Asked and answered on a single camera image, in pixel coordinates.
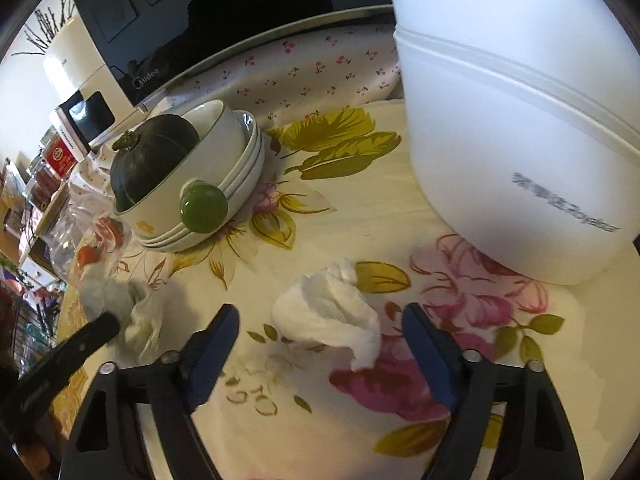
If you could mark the grey tissue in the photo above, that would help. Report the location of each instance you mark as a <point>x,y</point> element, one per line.
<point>135,320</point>

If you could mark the white deep bowl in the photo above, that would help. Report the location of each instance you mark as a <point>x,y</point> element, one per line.
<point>210,145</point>

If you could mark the white electric pot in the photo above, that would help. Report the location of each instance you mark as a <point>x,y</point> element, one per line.
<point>500,110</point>

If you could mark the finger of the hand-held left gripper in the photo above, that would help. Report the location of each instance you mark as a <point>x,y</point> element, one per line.
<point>87,342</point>

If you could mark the black microwave oven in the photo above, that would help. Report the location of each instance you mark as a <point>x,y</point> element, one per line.
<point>225,10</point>

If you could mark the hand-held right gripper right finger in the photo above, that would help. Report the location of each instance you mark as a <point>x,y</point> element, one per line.
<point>430,355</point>

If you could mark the dried twigs in vase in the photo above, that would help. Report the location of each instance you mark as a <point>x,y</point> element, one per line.
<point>45,30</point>

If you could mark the clear bag of tomatoes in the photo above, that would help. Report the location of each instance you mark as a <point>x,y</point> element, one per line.
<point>75,225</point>

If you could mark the white air fryer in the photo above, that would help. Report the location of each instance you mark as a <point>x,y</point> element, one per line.
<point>75,70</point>

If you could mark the floral tablecloth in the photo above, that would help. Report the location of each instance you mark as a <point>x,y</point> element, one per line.
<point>350,220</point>

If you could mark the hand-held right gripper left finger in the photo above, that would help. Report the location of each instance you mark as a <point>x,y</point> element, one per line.
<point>215,355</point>

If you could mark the green lime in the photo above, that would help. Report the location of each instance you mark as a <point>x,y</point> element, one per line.
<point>202,206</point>

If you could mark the red box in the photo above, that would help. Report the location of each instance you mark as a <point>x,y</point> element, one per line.
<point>57,155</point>

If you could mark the glass spice jar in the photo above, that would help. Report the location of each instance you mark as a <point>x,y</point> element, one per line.
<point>40,182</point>

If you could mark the small orange tomato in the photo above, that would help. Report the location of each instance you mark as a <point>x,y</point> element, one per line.
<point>111,230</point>
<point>87,255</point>

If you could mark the white tissue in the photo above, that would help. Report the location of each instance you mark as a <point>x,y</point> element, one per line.
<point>325,315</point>

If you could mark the dark green pumpkin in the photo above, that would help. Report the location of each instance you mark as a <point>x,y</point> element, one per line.
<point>150,160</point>

